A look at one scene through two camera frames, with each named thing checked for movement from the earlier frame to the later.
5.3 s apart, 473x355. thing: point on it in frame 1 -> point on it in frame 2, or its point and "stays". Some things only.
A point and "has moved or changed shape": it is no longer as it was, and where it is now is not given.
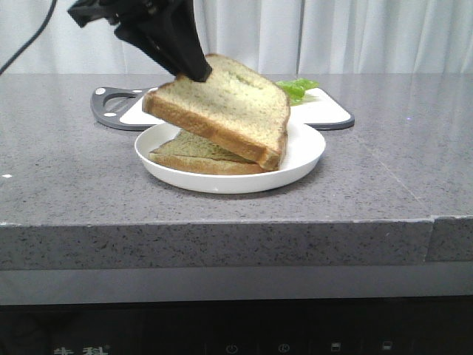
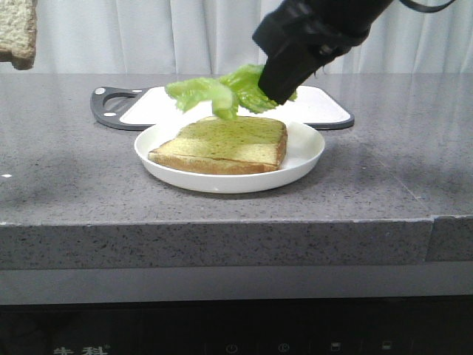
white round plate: (305, 148) stays
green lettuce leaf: (295, 89) has moved or changed shape
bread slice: (237, 106) -> (18, 32)
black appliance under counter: (411, 326) stays
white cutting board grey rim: (121, 108) stays
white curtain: (273, 37) stays
